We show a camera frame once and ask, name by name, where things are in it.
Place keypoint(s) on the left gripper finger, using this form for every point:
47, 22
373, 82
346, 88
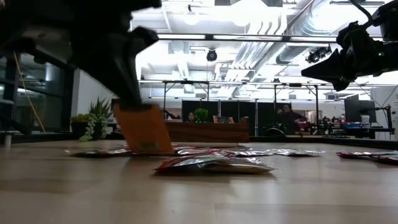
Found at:
121, 74
144, 37

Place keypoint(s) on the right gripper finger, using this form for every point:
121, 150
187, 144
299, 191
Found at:
342, 84
332, 68

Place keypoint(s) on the red strawberry tea bag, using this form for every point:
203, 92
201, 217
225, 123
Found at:
186, 161
388, 160
363, 154

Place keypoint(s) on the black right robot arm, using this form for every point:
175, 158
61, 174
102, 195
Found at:
390, 21

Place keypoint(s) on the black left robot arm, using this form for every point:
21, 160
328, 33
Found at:
46, 12

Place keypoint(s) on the wooden tea organizer box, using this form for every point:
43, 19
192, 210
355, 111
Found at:
208, 132

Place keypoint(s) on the black computer monitor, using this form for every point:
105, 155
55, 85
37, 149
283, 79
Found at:
357, 110

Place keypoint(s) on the blue storage bin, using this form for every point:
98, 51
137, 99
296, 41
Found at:
351, 125

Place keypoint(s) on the white container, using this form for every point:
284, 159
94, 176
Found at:
365, 119

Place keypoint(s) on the potted succulent plant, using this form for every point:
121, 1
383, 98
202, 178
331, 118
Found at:
99, 112

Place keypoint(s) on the dark office desk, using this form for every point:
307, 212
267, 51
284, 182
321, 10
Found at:
367, 130

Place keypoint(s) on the person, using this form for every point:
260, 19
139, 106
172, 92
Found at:
290, 119
190, 117

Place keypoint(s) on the black office chair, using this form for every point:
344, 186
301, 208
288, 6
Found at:
275, 132

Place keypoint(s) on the small green bush plant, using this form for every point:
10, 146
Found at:
201, 115

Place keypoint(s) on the black partition panels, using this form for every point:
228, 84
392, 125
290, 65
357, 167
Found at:
236, 113

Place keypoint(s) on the black ceiling camera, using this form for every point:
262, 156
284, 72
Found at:
317, 54
211, 55

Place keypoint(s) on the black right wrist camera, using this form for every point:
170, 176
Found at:
353, 35

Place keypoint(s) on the silver ventilation duct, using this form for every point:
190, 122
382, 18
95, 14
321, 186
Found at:
311, 21

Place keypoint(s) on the black aluminium table frame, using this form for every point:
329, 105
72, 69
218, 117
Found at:
342, 141

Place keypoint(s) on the silver metal post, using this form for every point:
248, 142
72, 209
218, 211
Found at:
7, 139

